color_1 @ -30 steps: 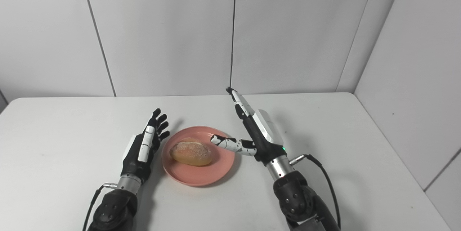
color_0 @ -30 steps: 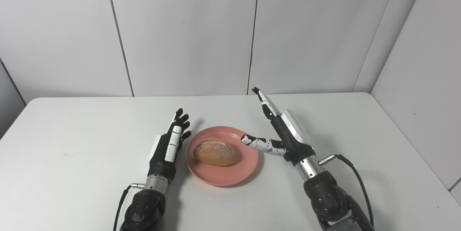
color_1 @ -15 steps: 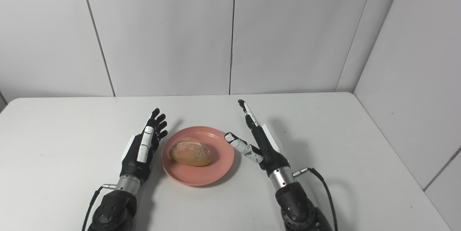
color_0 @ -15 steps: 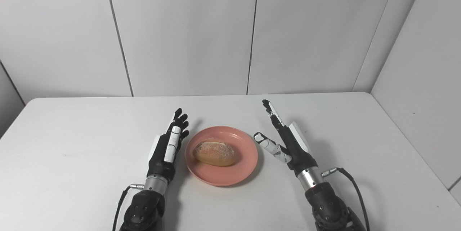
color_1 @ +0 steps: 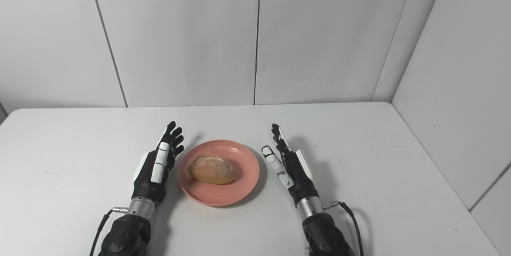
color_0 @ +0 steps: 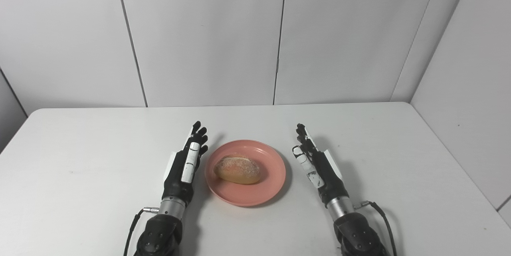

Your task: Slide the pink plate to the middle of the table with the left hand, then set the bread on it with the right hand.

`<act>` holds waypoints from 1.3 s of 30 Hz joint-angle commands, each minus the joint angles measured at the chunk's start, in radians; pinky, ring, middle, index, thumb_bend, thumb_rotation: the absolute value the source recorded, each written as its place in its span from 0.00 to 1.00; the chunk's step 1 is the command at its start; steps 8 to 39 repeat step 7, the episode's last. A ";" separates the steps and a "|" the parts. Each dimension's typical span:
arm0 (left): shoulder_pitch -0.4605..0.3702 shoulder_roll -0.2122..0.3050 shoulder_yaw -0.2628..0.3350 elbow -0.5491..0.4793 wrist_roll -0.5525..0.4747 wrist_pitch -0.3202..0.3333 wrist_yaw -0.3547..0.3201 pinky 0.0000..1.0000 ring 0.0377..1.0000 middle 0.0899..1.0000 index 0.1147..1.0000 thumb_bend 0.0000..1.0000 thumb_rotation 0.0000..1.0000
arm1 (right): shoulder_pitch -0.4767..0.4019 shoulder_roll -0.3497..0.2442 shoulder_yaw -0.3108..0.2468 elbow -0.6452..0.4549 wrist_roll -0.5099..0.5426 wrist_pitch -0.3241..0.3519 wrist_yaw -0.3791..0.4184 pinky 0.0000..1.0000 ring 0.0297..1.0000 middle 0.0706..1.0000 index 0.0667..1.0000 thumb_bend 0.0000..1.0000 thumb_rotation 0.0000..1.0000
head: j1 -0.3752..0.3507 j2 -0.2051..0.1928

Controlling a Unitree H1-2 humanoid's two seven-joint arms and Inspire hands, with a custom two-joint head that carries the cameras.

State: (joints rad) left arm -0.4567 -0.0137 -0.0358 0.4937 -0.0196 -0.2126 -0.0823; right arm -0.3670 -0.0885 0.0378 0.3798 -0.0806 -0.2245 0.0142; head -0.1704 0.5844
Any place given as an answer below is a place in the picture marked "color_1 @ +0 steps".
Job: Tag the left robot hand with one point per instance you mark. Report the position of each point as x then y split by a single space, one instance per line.
157 168

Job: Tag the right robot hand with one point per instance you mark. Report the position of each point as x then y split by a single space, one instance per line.
293 168

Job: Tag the bread roll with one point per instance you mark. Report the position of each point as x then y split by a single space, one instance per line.
211 169

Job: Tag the pink plate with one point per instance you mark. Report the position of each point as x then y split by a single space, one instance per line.
239 192

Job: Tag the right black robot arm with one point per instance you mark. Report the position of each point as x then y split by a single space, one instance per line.
323 232

